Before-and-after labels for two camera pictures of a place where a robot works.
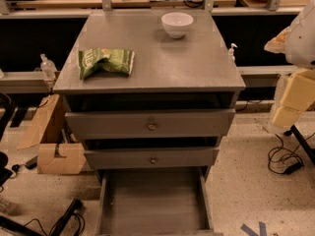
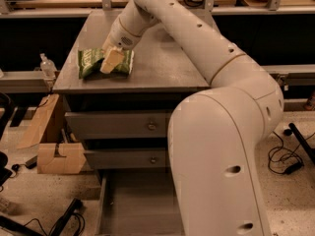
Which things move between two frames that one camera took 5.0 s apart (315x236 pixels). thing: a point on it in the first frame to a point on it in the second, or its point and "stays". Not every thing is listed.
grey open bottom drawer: (154, 202) stays
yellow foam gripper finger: (297, 98) to (113, 58)
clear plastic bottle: (48, 68) stays
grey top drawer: (156, 124) stays
